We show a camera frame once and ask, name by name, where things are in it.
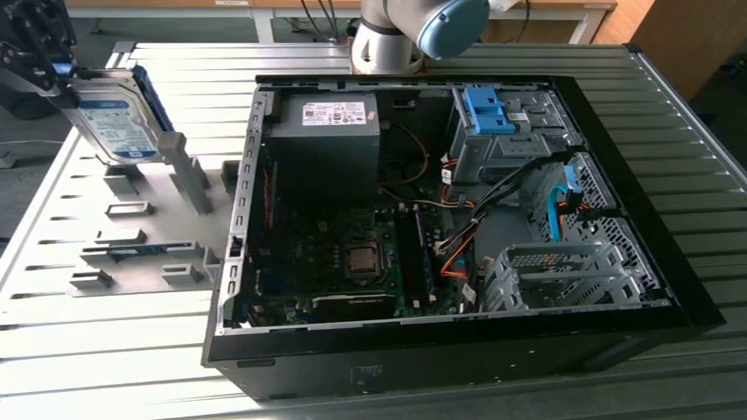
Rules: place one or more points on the grey power supply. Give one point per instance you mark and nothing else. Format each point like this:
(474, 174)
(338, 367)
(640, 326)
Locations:
(328, 166)

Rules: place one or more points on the green RAM stick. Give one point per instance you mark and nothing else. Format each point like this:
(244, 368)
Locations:
(141, 250)

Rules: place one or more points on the white frame desk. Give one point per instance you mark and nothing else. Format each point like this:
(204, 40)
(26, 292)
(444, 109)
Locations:
(581, 28)

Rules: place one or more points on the silver disk bay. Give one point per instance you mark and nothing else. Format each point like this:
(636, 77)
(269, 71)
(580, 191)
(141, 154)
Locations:
(561, 273)

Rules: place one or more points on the brown wooden cabinet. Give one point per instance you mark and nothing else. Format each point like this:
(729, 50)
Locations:
(684, 48)

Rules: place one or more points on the black mesh wastebasket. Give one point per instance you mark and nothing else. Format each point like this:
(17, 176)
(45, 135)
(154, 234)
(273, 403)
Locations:
(23, 111)

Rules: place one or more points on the green motherboard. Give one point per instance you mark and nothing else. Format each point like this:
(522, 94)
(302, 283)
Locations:
(304, 245)

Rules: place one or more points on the silver CPU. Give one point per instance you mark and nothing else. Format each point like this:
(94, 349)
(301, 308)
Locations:
(362, 259)

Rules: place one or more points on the grey parts rack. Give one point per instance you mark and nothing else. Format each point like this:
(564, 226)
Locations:
(141, 280)

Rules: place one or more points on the silver drive cage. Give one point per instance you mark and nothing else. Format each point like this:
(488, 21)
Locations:
(502, 153)

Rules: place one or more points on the black RAM slot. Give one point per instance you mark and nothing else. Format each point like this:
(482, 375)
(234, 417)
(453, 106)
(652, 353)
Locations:
(420, 256)
(426, 256)

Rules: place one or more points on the black CPU socket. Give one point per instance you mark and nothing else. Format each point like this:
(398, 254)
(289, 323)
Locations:
(364, 276)

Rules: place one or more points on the black PC case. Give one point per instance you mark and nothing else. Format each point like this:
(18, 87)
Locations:
(409, 363)

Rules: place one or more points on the blue drive latch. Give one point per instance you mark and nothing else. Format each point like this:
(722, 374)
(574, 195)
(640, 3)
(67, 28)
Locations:
(485, 122)

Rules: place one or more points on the black graphics card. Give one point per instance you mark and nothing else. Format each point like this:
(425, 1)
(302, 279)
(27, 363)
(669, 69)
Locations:
(357, 306)

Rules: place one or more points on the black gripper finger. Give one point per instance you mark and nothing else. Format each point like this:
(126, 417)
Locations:
(50, 30)
(35, 72)

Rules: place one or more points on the black case fan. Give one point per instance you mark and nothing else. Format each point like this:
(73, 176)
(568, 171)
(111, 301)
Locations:
(270, 188)

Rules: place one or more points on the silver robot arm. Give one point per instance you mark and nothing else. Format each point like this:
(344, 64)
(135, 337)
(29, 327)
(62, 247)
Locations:
(380, 48)

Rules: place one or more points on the hard disk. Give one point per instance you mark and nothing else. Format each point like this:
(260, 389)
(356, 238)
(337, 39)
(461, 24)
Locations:
(114, 127)

